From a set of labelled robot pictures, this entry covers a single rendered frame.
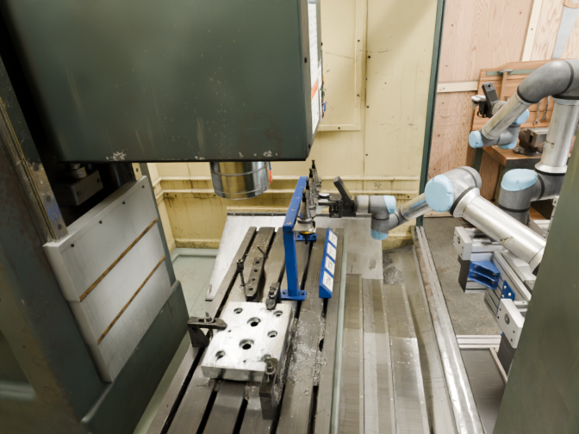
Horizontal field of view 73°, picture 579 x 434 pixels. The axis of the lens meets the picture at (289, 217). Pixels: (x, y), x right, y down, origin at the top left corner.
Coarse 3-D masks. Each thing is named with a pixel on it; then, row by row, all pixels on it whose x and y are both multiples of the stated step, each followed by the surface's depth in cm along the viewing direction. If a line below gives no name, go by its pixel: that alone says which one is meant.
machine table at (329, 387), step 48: (240, 288) 161; (336, 288) 156; (336, 336) 136; (192, 384) 120; (240, 384) 119; (288, 384) 118; (336, 384) 120; (192, 432) 106; (240, 432) 105; (288, 432) 104; (336, 432) 106
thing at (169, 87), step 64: (0, 0) 82; (64, 0) 80; (128, 0) 78; (192, 0) 77; (256, 0) 75; (320, 0) 110; (64, 64) 87; (128, 64) 84; (192, 64) 82; (256, 64) 80; (64, 128) 94; (128, 128) 92; (192, 128) 89; (256, 128) 87
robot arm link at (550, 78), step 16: (560, 64) 134; (528, 80) 140; (544, 80) 136; (560, 80) 134; (512, 96) 150; (528, 96) 141; (544, 96) 140; (496, 112) 160; (512, 112) 151; (496, 128) 162; (480, 144) 172; (496, 144) 174
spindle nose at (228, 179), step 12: (216, 168) 99; (228, 168) 97; (240, 168) 97; (252, 168) 99; (264, 168) 102; (216, 180) 101; (228, 180) 99; (240, 180) 99; (252, 180) 100; (264, 180) 103; (216, 192) 104; (228, 192) 101; (240, 192) 100; (252, 192) 102
